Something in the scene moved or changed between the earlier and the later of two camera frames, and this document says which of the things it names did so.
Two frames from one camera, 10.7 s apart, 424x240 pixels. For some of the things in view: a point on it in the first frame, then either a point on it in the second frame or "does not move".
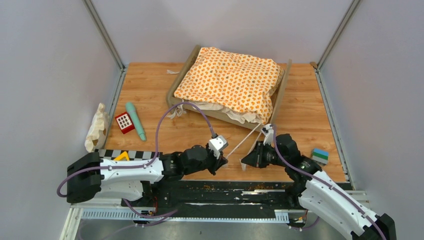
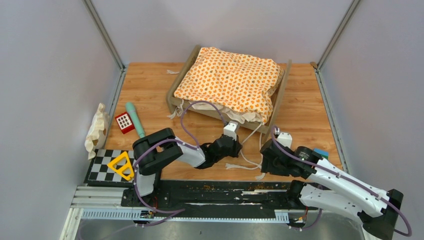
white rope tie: [241, 160] to [231, 166]
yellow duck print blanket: [241, 82] does not move
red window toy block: [125, 122] does not move
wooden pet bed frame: [193, 108] does not move
